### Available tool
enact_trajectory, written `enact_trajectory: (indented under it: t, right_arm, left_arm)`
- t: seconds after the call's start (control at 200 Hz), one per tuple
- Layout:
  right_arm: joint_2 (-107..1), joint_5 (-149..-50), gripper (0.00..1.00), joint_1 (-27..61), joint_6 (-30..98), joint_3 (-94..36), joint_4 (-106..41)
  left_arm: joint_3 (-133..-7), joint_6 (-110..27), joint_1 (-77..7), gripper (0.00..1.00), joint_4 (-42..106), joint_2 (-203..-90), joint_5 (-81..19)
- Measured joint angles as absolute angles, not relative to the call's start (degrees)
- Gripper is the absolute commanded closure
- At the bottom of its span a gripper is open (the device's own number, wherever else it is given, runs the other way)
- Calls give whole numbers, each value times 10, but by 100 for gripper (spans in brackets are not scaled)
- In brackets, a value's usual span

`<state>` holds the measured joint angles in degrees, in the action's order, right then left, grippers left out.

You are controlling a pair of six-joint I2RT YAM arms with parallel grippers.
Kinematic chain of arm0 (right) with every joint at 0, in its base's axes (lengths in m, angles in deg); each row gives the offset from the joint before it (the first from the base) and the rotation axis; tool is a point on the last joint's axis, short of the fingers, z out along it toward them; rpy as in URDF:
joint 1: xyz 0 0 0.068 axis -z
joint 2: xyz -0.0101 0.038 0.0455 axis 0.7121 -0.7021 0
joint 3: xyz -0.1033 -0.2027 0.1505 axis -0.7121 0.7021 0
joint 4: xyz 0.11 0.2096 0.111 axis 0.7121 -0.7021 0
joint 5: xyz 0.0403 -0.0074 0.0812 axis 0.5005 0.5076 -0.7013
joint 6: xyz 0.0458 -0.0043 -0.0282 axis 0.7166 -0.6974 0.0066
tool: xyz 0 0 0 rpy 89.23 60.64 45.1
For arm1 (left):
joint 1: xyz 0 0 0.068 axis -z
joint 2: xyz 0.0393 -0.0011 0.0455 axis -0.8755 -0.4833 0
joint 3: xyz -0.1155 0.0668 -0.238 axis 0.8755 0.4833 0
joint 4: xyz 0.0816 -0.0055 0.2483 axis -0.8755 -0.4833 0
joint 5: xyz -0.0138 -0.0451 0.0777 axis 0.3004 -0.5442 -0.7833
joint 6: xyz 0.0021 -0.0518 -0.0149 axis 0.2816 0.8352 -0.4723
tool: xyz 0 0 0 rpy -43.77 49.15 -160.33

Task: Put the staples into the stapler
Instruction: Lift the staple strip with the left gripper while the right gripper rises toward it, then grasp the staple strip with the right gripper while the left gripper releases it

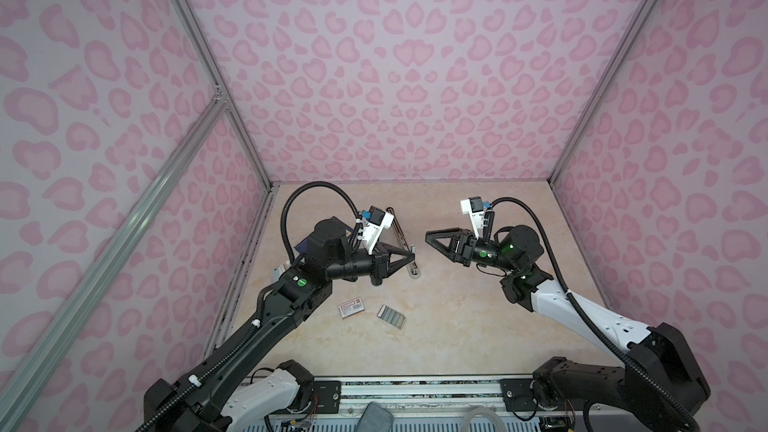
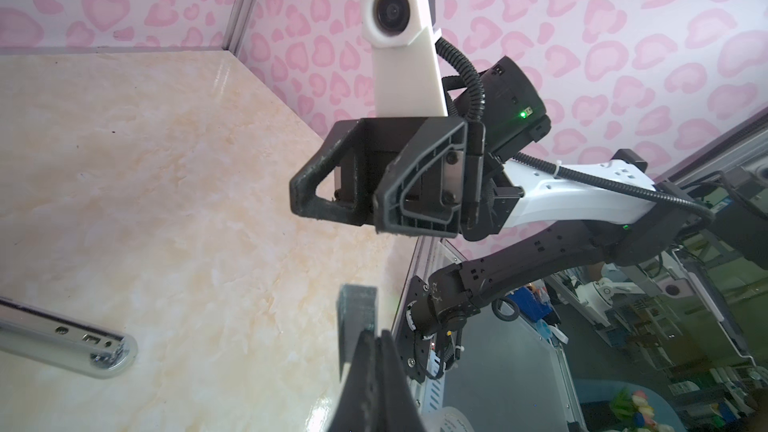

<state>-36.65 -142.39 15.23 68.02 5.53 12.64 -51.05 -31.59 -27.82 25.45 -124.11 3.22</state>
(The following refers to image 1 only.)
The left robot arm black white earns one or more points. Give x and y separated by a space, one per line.
212 396

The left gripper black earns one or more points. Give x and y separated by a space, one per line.
381 264

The aluminium diagonal frame bar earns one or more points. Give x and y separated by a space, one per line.
34 372

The small white clip object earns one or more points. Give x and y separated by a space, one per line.
277 272

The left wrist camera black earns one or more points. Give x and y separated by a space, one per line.
374 221

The staple tray with staples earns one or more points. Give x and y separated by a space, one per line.
391 316

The aluminium corner frame post left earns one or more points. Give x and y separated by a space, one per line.
204 51

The dark blue booklet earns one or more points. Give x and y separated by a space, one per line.
302 247

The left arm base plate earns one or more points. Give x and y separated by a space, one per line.
320 396

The aluminium corner frame post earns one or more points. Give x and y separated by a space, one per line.
204 51
643 14

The grey cloth pad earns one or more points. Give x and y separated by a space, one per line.
375 418

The aluminium corner frame post right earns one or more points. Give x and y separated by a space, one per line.
643 14

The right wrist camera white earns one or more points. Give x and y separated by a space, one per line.
481 215

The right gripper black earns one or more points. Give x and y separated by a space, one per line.
465 247

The red white staple box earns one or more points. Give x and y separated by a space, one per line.
351 308

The aluminium front rail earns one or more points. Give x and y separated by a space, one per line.
440 403

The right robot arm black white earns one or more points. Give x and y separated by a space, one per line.
657 378

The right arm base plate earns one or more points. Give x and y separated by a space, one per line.
525 396

